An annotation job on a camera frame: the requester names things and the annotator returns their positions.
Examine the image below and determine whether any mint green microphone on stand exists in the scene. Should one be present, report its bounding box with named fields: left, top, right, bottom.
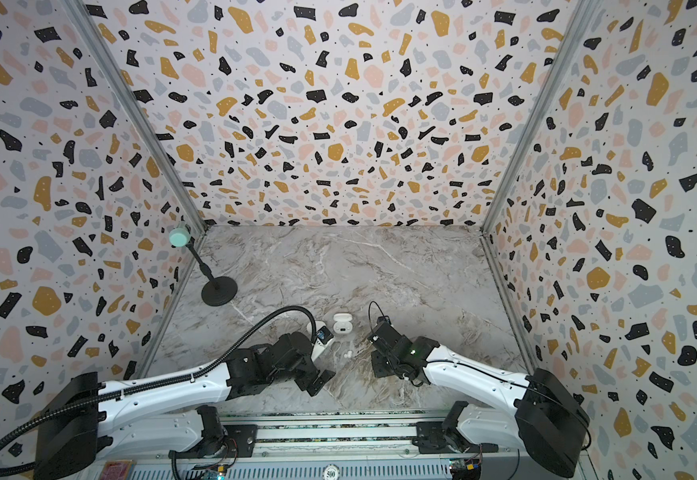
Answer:
left=168, top=226, right=238, bottom=307

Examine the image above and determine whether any poker chip 500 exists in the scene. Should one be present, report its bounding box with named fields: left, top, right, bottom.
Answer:
left=322, top=464, right=340, bottom=480

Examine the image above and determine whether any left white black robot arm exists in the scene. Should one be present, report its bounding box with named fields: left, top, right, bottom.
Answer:
left=34, top=326, right=334, bottom=479

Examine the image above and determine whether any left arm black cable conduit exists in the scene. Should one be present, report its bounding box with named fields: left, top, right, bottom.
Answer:
left=0, top=305, right=320, bottom=479

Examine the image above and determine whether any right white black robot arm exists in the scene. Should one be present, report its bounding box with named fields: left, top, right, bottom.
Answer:
left=367, top=317, right=591, bottom=479

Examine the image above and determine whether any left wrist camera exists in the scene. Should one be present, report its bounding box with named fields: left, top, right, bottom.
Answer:
left=312, top=321, right=334, bottom=362

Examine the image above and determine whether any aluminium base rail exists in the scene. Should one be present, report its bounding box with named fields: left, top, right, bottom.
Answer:
left=74, top=410, right=595, bottom=480

